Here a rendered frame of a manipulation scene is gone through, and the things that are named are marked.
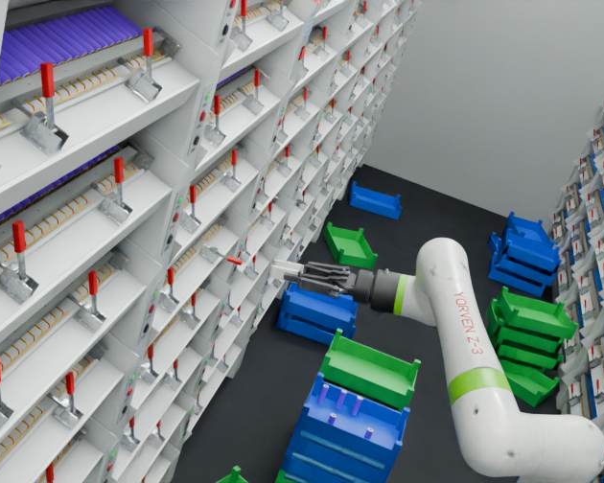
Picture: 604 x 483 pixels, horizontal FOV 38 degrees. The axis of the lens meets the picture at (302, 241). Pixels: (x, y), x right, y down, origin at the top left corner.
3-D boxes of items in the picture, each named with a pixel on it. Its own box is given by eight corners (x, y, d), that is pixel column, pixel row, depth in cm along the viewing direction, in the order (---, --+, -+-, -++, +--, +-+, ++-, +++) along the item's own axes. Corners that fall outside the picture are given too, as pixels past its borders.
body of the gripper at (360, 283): (366, 311, 194) (326, 303, 196) (373, 295, 202) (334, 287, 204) (371, 281, 191) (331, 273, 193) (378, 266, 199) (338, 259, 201)
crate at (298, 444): (392, 448, 271) (401, 428, 267) (383, 488, 252) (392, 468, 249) (303, 412, 274) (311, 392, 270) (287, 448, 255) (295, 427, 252)
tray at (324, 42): (330, 63, 270) (357, 28, 264) (280, 105, 215) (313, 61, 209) (278, 22, 269) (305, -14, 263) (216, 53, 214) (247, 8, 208)
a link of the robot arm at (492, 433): (519, 491, 158) (552, 457, 149) (455, 488, 154) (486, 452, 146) (494, 405, 170) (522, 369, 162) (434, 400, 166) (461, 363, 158)
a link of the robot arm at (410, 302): (453, 340, 194) (459, 304, 201) (460, 305, 184) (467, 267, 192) (390, 327, 196) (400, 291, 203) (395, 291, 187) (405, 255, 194)
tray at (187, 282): (229, 249, 222) (250, 223, 218) (133, 364, 167) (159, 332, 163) (168, 200, 221) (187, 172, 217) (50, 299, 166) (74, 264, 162)
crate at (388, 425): (401, 428, 267) (410, 408, 264) (392, 468, 249) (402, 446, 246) (311, 392, 270) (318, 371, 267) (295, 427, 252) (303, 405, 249)
